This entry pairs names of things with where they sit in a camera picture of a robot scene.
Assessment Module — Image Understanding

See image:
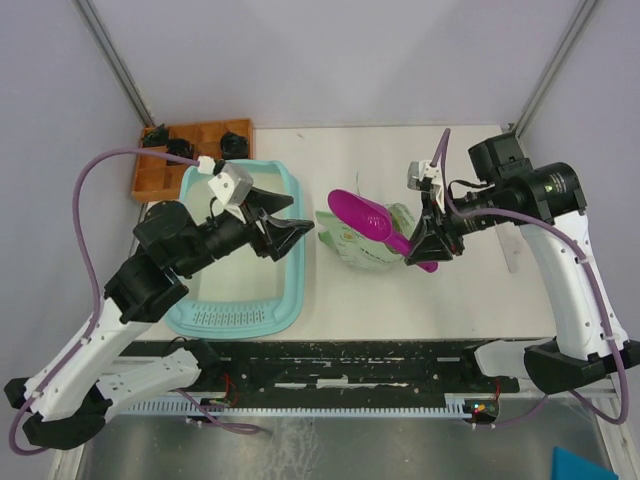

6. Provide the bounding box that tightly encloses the small circuit board with LEDs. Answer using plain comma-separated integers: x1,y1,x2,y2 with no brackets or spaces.
470,400,500,423

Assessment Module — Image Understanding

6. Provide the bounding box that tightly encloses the light blue cable duct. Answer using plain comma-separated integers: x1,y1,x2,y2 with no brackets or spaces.
119,391,474,417

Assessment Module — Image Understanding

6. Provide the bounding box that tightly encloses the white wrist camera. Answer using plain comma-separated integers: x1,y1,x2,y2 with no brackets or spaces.
407,160,446,213
197,156,253,208

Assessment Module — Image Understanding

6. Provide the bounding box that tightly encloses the teal plastic litter box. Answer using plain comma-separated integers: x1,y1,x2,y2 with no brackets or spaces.
164,160,307,340

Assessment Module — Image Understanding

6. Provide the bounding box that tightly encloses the black ring part in tray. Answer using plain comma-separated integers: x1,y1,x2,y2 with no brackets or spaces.
166,138,194,158

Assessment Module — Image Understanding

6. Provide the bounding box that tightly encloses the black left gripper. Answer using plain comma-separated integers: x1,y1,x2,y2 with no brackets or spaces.
178,185,318,276

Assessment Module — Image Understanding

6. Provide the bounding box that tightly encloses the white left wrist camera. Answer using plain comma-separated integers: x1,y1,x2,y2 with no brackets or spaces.
197,156,253,208

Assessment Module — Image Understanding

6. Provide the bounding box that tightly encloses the green cat litter bag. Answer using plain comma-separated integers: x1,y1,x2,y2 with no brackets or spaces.
315,183,404,272

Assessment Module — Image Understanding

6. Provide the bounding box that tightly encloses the blue foam pad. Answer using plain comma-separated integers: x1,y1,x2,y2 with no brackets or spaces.
550,447,619,480

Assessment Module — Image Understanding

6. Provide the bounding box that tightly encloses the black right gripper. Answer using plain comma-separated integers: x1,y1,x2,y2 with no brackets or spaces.
404,185,512,264

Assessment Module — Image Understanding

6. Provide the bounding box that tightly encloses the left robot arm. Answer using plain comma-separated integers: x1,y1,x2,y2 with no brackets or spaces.
4,188,314,456

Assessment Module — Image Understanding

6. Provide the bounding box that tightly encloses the magenta plastic litter scoop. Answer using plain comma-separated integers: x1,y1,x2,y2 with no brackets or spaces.
342,196,416,259

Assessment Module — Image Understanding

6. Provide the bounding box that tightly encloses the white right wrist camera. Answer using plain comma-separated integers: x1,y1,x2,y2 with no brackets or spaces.
407,160,446,213

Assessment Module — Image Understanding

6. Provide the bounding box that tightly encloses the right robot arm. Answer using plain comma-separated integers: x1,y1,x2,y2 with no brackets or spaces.
405,133,639,394

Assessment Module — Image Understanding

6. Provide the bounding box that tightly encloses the orange wooden compartment tray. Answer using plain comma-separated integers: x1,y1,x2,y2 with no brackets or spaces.
131,118,254,203

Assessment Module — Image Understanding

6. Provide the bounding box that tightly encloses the black round part in tray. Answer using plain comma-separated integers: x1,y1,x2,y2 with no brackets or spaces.
219,131,250,160

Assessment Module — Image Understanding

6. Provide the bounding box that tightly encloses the white plastic bag clip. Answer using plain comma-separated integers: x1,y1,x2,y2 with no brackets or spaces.
496,224,520,274

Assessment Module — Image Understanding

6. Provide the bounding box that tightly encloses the black mounting base plate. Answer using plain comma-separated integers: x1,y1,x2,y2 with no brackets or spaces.
163,339,521,401

